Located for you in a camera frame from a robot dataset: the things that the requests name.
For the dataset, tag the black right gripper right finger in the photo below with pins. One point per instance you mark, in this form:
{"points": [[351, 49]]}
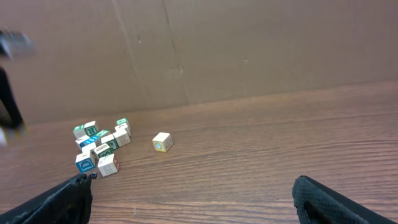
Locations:
{"points": [[316, 204]]}

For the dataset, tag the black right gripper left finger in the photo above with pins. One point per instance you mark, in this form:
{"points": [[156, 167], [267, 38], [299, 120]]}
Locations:
{"points": [[68, 202]]}

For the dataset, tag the red picture wooden block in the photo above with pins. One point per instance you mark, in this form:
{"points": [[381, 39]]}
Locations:
{"points": [[123, 126]]}

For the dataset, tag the green B wooden block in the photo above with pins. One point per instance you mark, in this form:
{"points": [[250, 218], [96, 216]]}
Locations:
{"points": [[102, 150]]}

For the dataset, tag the green 4 wooden block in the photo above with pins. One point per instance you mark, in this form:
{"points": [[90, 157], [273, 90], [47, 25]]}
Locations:
{"points": [[122, 121]]}

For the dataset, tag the wooden E letter block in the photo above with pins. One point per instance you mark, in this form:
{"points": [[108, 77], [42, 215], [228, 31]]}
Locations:
{"points": [[122, 138]]}

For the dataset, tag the red-edged wooden letter block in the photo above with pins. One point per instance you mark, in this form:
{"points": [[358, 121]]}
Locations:
{"points": [[108, 165]]}

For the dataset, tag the hammer picture wooden block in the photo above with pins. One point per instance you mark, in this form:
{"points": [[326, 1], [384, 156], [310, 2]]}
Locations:
{"points": [[111, 141]]}

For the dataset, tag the green L wooden block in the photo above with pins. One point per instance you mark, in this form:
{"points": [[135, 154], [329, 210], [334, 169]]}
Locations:
{"points": [[103, 133]]}

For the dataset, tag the blue D wooden block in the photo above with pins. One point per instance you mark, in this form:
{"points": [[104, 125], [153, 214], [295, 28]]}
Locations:
{"points": [[85, 162]]}

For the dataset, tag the green picture wooden block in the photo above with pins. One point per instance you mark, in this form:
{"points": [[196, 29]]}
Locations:
{"points": [[79, 131]]}

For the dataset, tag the yellow-edged wooden block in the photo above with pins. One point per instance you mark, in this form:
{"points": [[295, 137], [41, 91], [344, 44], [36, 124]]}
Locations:
{"points": [[162, 142]]}

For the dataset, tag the blue H wooden block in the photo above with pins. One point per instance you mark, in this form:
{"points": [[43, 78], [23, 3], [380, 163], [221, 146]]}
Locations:
{"points": [[86, 140]]}

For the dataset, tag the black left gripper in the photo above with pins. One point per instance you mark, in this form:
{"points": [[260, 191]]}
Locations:
{"points": [[10, 115]]}

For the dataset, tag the green R wooden block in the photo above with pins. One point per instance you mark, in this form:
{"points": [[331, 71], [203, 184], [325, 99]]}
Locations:
{"points": [[91, 128]]}

